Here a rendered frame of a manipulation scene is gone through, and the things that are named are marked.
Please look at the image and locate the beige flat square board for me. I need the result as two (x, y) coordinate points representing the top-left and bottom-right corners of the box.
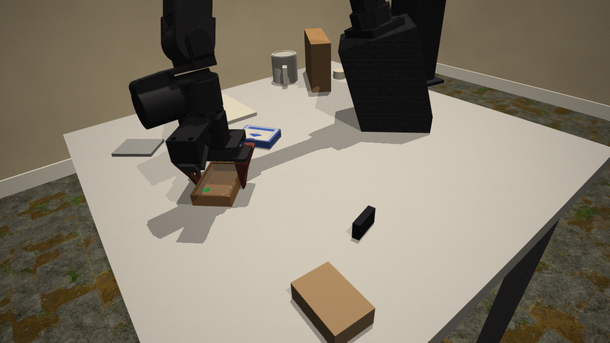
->
(222, 94), (257, 125)

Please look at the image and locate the grey mug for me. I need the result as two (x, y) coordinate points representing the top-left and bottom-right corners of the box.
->
(271, 50), (298, 84)

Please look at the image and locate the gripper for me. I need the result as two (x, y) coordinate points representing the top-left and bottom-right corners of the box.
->
(173, 108), (255, 189)

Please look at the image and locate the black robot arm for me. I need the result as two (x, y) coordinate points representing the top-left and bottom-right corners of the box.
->
(129, 0), (406, 173)

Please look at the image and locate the tan rectangular block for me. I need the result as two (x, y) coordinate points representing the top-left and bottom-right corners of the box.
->
(291, 261), (375, 343)

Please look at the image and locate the tan rectangular box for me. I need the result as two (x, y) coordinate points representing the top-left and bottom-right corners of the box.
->
(304, 28), (331, 93)

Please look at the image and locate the wooden ball-in-hole puzzle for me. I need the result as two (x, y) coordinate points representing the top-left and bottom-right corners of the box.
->
(190, 161), (241, 207)

